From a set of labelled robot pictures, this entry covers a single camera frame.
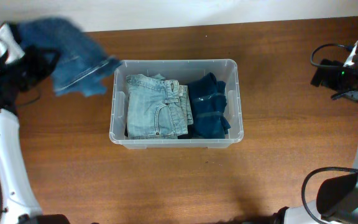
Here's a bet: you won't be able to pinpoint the black taped cloth bundle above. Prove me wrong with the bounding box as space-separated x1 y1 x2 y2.
178 124 194 139

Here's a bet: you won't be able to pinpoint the light blue jeans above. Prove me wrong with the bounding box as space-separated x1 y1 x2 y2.
126 74 193 139

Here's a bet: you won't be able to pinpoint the clear plastic storage bin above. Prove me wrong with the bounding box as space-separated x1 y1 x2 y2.
109 59 244 149

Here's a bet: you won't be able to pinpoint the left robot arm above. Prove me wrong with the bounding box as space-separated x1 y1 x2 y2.
0 27 68 223

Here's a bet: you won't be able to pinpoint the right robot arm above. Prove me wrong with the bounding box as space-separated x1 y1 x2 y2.
266 41 358 223

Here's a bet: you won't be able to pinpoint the teal blue taped cloth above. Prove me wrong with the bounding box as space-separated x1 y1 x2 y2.
187 73 231 139

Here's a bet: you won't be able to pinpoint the dark blue jeans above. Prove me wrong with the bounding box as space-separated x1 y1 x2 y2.
16 17 121 97

